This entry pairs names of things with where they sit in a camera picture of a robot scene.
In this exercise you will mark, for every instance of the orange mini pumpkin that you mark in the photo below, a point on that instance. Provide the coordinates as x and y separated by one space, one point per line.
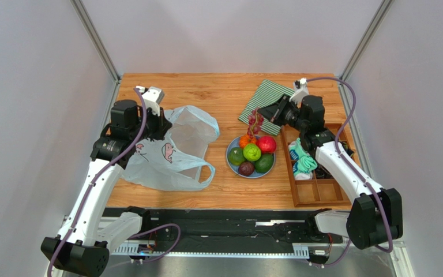
247 139

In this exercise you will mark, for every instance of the light blue cartoon plastic bag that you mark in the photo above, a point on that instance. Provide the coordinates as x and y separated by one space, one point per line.
177 162

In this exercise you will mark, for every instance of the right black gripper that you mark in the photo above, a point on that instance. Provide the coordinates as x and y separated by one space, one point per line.
284 111

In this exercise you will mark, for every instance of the dark green round fruit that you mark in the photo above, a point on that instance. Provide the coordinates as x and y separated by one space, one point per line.
235 156

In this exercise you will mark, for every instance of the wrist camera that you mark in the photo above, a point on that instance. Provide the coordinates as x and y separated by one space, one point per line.
152 97
300 91

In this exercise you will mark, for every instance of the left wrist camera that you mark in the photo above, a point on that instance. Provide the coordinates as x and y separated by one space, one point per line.
152 97

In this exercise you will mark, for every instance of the purple grape bunch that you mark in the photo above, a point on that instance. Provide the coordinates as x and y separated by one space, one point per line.
255 120

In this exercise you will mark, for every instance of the dark purple passion fruit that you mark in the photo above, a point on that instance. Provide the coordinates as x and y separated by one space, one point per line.
246 169

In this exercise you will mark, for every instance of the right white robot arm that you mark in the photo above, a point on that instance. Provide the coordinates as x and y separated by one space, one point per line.
376 214

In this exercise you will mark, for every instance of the light green wrinkled fruit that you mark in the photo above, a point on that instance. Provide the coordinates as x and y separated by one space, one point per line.
252 152

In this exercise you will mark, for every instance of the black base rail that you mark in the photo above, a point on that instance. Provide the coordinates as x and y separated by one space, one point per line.
230 232

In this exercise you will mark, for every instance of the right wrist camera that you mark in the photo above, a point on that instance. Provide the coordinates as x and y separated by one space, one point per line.
300 91

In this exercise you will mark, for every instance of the red apple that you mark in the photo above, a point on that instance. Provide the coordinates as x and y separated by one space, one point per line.
267 144

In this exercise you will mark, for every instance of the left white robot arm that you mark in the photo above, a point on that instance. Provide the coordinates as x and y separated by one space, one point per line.
80 247

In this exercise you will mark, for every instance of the green white striped cloth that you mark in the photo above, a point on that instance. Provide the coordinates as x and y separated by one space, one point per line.
267 93

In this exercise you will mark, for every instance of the blue round plate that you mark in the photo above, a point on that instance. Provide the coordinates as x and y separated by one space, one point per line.
255 175

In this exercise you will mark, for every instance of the wooden compartment tray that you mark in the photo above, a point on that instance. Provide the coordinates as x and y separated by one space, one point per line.
314 193

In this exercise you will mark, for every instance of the green avocado fruit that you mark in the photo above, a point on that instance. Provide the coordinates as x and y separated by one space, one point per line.
265 163

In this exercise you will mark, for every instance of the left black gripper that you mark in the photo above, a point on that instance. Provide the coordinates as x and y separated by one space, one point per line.
162 124

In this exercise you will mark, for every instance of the teal white socks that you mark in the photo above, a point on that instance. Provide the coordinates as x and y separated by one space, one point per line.
304 163

